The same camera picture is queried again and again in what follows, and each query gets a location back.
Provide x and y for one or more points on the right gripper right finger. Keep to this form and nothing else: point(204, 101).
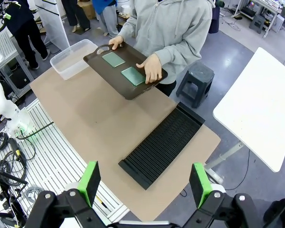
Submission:
point(199, 185)

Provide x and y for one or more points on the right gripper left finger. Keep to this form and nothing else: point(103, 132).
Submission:
point(90, 180)

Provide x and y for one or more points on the dark brown serving tray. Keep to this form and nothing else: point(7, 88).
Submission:
point(114, 80)

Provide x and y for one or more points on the green PCB board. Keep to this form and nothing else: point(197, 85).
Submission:
point(132, 76)
point(113, 59)

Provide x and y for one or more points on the person's right forearm grey sleeve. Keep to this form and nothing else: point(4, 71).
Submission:
point(129, 27)

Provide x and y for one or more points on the person's left forearm grey sleeve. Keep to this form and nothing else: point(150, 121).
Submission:
point(178, 53)

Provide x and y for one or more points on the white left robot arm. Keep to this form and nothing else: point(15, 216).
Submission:
point(0, 104)

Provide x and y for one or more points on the person's right hand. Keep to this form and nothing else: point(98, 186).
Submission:
point(116, 42)

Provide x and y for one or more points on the person's left hand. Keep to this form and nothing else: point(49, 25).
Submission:
point(153, 69)

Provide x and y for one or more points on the bystander in dark clothes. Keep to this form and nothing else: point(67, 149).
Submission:
point(26, 28)

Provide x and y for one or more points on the black slotted PCB rack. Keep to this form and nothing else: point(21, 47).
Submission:
point(161, 147)

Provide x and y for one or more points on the white board panel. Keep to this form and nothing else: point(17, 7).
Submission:
point(54, 23)

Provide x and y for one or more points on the bystander in black trousers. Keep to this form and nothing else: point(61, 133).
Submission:
point(73, 14)

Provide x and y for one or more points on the clear plastic box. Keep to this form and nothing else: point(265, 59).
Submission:
point(61, 64)

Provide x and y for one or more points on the black tripod stand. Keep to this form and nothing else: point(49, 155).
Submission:
point(4, 175)

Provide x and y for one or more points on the brown cardboard box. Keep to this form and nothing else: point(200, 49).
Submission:
point(85, 9)

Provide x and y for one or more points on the large white table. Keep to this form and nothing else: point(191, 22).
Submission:
point(256, 107)

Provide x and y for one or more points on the bystander in grey trousers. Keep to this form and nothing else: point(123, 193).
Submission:
point(108, 19)

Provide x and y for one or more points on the dark grey plastic stool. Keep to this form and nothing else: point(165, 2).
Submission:
point(199, 71)

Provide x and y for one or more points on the person in grey hoodie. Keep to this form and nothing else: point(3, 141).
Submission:
point(171, 23)

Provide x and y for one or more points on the grey step stool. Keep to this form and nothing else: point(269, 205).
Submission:
point(257, 23)

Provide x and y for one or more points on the white equipment shelf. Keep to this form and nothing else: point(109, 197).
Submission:
point(263, 9)

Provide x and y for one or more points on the white aluminium frame platform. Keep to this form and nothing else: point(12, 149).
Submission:
point(52, 161)

